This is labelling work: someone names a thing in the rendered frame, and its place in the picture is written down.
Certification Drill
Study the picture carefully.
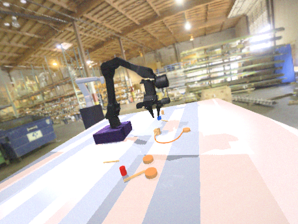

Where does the red cylinder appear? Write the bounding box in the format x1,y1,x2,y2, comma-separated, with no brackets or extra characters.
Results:
119,166,127,176

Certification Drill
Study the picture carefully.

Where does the light wooden block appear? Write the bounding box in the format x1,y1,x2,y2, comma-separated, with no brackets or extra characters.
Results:
154,128,161,135

